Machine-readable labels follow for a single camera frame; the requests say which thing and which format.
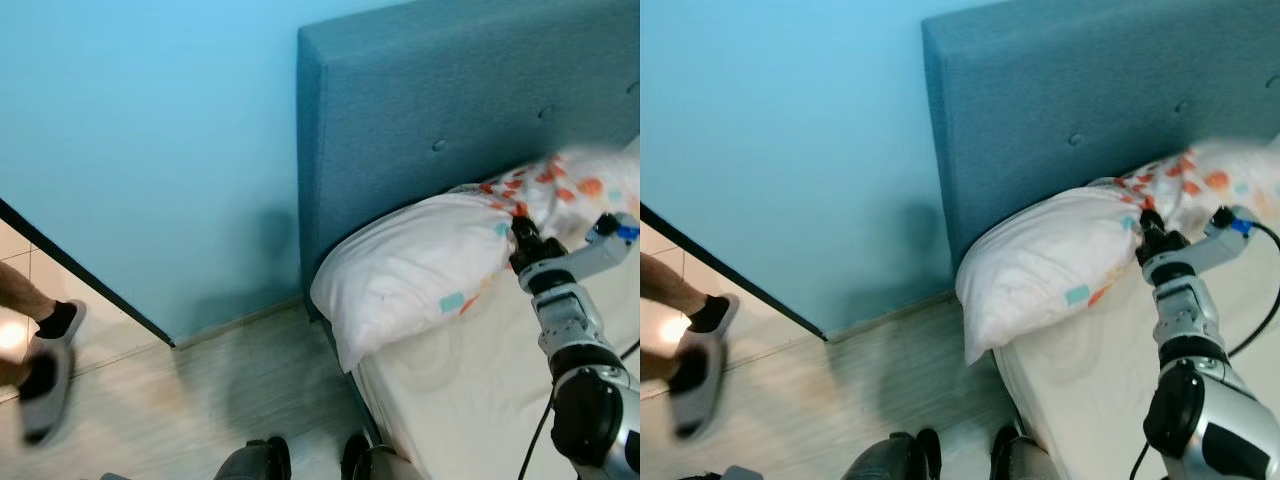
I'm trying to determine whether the white pillow with orange dots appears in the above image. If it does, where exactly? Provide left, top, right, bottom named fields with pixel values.
left=954, top=133, right=1280, bottom=367
left=309, top=140, right=641, bottom=374

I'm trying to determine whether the person bare leg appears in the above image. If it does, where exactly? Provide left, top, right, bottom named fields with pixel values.
left=0, top=262, right=58, bottom=323
left=640, top=252, right=703, bottom=317

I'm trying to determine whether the cream mattress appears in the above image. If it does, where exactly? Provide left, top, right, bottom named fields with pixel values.
left=992, top=215, right=1280, bottom=480
left=352, top=225, right=641, bottom=480

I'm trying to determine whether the black sock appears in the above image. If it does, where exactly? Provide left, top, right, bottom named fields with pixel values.
left=686, top=293, right=732, bottom=335
left=34, top=299, right=80, bottom=341

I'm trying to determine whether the white slipper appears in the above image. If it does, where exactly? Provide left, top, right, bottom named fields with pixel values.
left=665, top=328, right=731, bottom=443
left=18, top=335, right=79, bottom=449
left=690, top=293, right=742, bottom=343
left=36, top=299, right=89, bottom=346

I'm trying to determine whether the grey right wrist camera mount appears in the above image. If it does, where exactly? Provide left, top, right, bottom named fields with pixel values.
left=1180, top=205, right=1257, bottom=277
left=560, top=212, right=641, bottom=283

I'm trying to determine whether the teal upholstered bed frame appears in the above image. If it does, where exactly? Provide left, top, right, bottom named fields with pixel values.
left=296, top=0, right=641, bottom=446
left=921, top=0, right=1280, bottom=431

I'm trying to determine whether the black door frame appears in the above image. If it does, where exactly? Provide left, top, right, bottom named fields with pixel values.
left=640, top=202, right=829, bottom=344
left=0, top=195, right=178, bottom=350

